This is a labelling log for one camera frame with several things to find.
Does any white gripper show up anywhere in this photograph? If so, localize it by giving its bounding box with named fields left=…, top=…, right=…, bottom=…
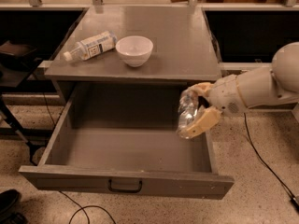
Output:
left=183, top=75, right=247, bottom=138

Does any silver blue redbull can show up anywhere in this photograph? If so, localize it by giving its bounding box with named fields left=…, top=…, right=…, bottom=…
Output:
left=177, top=90, right=199, bottom=139

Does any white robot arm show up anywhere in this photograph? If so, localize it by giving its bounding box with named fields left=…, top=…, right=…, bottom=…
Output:
left=178, top=42, right=299, bottom=139

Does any grey metal drawer cabinet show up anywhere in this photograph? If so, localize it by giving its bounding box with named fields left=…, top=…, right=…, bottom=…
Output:
left=46, top=6, right=221, bottom=121

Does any open grey top drawer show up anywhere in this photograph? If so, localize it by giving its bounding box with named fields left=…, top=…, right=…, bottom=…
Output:
left=18, top=83, right=235, bottom=201

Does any white ceramic bowl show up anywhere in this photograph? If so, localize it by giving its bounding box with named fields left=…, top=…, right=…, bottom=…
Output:
left=116, top=35, right=153, bottom=67

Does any clear plastic water bottle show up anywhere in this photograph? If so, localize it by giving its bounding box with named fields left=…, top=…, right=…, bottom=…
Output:
left=64, top=31, right=117, bottom=62

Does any black chair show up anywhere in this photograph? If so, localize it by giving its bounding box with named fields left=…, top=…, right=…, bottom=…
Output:
left=0, top=40, right=42, bottom=166

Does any black shoe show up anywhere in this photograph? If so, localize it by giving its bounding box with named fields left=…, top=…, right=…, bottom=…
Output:
left=0, top=189, right=28, bottom=224

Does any black drawer handle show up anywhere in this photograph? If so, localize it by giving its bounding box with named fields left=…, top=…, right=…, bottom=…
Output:
left=107, top=179, right=143, bottom=194

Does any black floor cable right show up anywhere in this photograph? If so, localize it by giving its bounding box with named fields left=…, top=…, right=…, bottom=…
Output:
left=242, top=112, right=299, bottom=210

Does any black floor cable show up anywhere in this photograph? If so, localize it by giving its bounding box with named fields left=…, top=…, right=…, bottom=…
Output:
left=242, top=112, right=299, bottom=210
left=59, top=190, right=117, bottom=224

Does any black floor cable front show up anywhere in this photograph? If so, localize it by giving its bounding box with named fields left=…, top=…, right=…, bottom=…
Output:
left=59, top=190, right=117, bottom=224

